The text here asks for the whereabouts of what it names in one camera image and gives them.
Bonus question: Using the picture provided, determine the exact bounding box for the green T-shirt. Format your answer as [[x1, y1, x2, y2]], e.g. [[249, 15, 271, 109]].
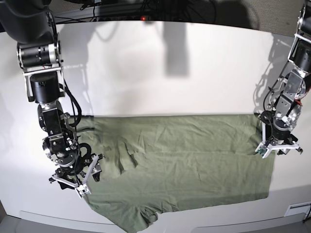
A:
[[77, 115, 275, 233]]

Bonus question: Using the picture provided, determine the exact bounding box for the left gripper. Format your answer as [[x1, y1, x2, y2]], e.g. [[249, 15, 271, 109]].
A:
[[261, 122, 298, 155]]

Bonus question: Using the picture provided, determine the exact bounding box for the black power strip red light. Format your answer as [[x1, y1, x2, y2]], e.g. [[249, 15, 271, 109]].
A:
[[96, 11, 184, 22]]

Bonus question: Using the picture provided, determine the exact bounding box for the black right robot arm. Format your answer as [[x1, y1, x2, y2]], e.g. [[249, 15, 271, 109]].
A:
[[0, 0, 102, 196]]

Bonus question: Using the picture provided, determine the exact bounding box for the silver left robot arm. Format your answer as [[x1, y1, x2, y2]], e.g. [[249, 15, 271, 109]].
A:
[[255, 0, 311, 158]]

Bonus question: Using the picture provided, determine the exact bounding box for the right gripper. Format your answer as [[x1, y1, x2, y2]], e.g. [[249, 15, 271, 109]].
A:
[[48, 145, 102, 190]]

